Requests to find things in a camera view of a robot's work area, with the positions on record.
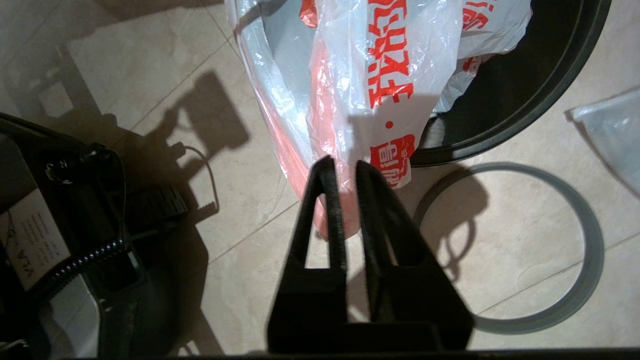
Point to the translucent white trash bag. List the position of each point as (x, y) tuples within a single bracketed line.
[(360, 75)]

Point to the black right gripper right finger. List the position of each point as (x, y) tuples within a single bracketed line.
[(415, 300)]

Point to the black robot base chassis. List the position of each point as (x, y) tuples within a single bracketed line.
[(100, 200)]

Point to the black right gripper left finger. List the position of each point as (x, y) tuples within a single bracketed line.
[(305, 300)]

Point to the black trash bin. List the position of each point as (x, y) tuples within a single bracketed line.
[(525, 90)]

